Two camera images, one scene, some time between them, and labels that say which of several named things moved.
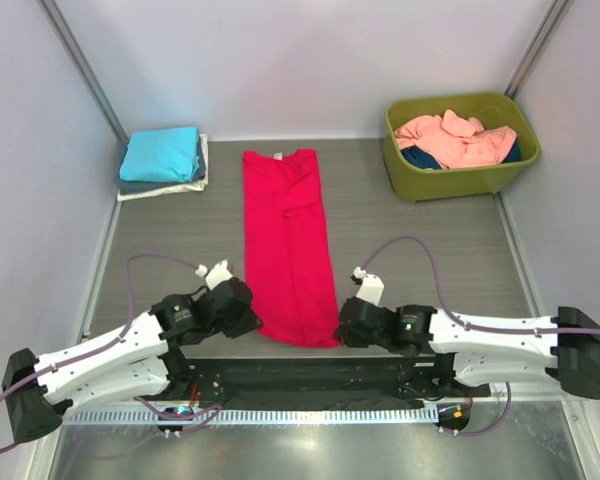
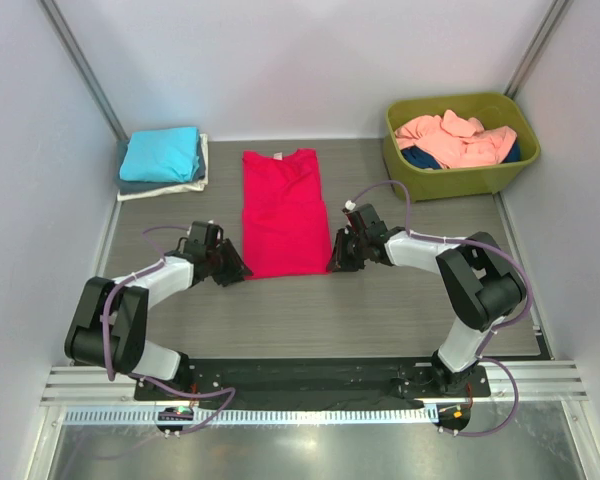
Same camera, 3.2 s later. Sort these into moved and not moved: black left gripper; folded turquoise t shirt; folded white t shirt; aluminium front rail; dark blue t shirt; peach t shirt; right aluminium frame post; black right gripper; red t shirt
Moved: red t shirt; black right gripper; black left gripper
Not moved: folded white t shirt; right aluminium frame post; peach t shirt; folded turquoise t shirt; dark blue t shirt; aluminium front rail
